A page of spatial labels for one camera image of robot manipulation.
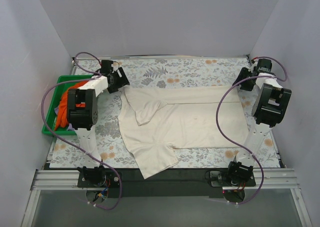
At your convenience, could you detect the cream white t shirt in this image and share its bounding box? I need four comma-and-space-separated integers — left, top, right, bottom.
118, 86, 249, 179

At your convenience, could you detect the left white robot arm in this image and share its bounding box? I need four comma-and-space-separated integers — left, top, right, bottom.
66, 60, 130, 187

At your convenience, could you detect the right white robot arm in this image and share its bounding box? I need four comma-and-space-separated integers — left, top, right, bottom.
226, 56, 292, 186

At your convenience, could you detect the green plastic tray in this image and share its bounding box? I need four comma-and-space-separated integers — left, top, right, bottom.
42, 74, 92, 136

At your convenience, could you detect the purple t shirt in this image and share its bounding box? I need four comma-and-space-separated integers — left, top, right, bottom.
54, 106, 74, 131

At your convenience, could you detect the floral patterned table mat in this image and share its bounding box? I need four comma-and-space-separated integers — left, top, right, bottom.
49, 57, 280, 169

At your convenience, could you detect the orange t shirt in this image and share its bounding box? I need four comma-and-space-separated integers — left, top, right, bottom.
54, 81, 87, 131

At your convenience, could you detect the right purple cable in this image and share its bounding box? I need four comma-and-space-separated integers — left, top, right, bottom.
216, 56, 288, 206

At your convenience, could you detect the purple cable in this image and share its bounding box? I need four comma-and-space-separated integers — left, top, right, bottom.
216, 56, 288, 206
41, 52, 123, 210

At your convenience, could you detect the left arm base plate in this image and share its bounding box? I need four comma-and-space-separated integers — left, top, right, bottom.
76, 170, 122, 195

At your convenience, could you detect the aluminium frame rail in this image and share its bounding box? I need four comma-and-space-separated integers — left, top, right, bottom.
22, 168, 312, 227

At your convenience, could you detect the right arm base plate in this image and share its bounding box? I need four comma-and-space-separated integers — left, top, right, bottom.
204, 168, 256, 188

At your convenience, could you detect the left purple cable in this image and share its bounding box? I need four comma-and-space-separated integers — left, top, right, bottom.
41, 52, 123, 210

